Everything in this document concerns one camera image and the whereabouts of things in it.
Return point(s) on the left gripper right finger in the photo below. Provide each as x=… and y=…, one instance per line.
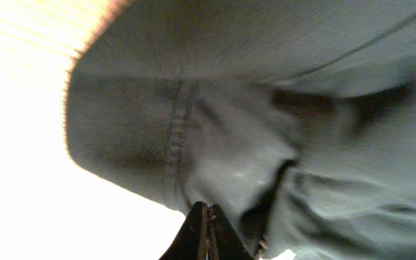
x=223, y=242

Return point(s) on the black t-shirt with logo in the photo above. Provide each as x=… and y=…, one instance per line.
x=297, y=117

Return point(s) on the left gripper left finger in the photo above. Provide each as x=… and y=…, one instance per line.
x=190, y=242

